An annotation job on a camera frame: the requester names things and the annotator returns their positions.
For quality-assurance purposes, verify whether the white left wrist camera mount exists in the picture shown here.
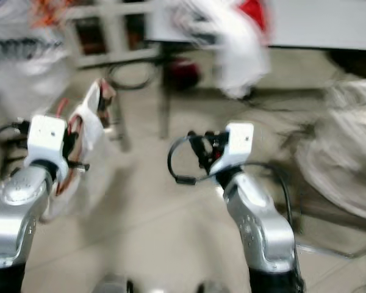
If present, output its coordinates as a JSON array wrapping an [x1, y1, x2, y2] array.
[[23, 114, 69, 182]]

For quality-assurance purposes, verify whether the grey robot left foot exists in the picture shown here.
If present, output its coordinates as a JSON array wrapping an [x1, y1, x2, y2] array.
[[90, 277, 133, 293]]

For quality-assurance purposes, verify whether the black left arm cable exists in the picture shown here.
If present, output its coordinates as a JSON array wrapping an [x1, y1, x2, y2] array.
[[0, 121, 28, 140]]

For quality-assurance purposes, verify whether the dark red clothes hanger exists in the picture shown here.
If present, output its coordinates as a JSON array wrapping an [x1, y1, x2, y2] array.
[[50, 77, 118, 197]]

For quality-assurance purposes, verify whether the red vacuum cleaner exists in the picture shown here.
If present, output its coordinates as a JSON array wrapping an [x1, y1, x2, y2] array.
[[168, 58, 203, 90]]

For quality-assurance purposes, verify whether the white laundry basket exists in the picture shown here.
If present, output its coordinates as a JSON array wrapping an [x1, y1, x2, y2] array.
[[293, 79, 366, 222]]

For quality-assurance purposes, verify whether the beige white garment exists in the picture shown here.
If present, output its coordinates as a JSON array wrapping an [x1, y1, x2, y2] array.
[[163, 0, 271, 101]]

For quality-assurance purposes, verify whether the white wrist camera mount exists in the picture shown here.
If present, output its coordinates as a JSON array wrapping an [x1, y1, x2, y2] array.
[[23, 114, 69, 182], [209, 121, 256, 179]]

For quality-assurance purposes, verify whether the grey robot foot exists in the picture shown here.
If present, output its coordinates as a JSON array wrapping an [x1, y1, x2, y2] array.
[[197, 281, 231, 293], [90, 277, 133, 293]]

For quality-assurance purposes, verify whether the white t-shirt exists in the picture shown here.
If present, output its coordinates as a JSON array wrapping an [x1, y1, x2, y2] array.
[[41, 82, 117, 223]]

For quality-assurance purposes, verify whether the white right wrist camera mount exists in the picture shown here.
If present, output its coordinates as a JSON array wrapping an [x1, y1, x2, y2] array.
[[209, 121, 256, 179]]

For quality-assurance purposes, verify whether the white table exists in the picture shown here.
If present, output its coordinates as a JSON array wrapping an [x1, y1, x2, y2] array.
[[145, 0, 366, 140]]

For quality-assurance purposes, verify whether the grey robot right foot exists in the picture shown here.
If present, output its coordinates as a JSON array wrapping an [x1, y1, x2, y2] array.
[[197, 281, 231, 293]]

